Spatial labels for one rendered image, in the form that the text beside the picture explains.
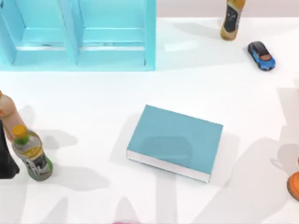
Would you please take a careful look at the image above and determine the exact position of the teal book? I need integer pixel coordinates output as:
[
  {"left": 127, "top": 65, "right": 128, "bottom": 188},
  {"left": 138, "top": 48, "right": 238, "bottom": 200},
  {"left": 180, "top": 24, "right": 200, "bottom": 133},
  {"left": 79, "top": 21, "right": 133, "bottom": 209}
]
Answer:
[{"left": 126, "top": 104, "right": 224, "bottom": 184}]

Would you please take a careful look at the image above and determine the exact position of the light blue rack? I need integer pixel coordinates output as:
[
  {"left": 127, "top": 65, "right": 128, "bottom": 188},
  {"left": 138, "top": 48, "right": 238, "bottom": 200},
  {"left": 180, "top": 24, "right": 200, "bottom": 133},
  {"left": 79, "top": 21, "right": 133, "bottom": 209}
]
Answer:
[{"left": 0, "top": 0, "right": 157, "bottom": 72}]

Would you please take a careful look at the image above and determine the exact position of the tan bottle with dark label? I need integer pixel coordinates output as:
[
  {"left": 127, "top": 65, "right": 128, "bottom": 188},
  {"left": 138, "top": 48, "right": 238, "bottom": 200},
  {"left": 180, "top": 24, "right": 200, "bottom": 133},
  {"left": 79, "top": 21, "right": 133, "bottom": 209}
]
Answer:
[{"left": 220, "top": 0, "right": 247, "bottom": 42}]

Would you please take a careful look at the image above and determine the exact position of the green bottle with yellow cap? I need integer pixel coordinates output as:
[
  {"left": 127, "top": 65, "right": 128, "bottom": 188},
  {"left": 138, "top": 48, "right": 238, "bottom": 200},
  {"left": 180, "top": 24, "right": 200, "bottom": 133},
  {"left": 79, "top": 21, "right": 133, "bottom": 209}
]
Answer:
[{"left": 11, "top": 125, "right": 53, "bottom": 182}]

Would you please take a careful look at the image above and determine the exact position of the blue toy car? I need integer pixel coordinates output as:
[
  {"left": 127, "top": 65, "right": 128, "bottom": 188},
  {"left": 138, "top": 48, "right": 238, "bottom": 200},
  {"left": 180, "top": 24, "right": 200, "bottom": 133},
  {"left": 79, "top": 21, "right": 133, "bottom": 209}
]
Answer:
[{"left": 247, "top": 41, "right": 276, "bottom": 72}]

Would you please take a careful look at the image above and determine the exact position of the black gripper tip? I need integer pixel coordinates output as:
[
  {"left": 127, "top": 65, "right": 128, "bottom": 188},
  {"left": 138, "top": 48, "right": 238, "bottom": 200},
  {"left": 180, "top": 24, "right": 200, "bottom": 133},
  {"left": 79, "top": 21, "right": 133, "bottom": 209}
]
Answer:
[{"left": 0, "top": 118, "right": 20, "bottom": 180}]

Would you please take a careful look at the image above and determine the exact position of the orange round object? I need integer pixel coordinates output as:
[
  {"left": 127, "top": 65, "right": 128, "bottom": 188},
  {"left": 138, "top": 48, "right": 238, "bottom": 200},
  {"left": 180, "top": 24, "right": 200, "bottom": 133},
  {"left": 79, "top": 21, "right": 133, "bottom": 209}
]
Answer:
[{"left": 286, "top": 156, "right": 299, "bottom": 202}]

